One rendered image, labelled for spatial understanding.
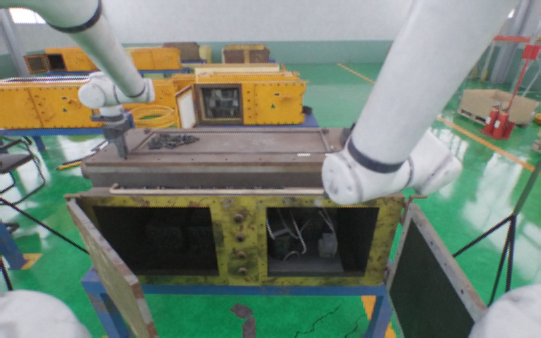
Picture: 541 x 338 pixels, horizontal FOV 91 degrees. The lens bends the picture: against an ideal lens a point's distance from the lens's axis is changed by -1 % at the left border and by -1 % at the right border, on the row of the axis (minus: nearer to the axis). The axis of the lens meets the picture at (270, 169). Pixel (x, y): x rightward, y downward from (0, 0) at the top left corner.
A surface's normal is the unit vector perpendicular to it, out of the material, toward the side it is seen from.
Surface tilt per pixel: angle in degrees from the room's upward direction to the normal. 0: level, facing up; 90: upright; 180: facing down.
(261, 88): 90
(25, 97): 90
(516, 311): 11
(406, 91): 99
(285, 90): 90
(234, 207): 90
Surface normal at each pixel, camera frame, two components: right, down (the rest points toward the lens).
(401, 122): -0.38, 0.65
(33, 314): 0.13, -0.93
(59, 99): 0.02, 0.47
